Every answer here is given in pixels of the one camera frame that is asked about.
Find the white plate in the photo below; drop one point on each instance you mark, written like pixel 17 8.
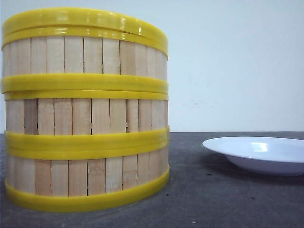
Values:
pixel 264 155

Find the woven bamboo steamer lid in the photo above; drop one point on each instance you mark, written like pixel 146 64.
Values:
pixel 84 22

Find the bamboo steamer basket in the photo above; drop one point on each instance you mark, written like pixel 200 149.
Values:
pixel 72 61
pixel 62 128
pixel 84 177

